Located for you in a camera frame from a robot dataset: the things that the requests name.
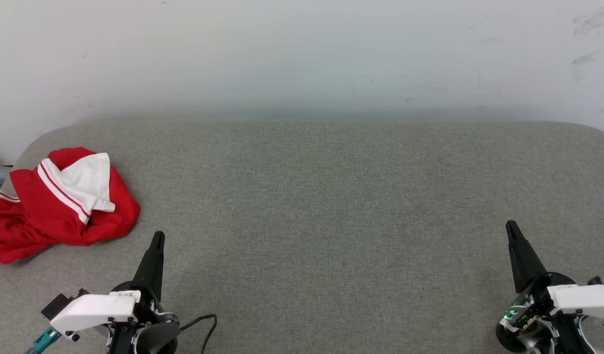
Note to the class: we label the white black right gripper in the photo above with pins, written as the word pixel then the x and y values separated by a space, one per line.
pixel 582 299

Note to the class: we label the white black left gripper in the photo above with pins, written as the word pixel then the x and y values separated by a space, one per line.
pixel 93 310

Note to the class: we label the red and white shirt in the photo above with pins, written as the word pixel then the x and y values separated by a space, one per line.
pixel 41 211

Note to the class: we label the teal connector plug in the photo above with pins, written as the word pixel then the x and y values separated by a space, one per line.
pixel 42 340

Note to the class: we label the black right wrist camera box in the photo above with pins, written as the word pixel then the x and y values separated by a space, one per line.
pixel 596 281

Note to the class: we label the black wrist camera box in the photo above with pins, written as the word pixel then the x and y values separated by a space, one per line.
pixel 56 306
pixel 596 281

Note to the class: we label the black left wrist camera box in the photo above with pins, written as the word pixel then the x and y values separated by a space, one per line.
pixel 56 306

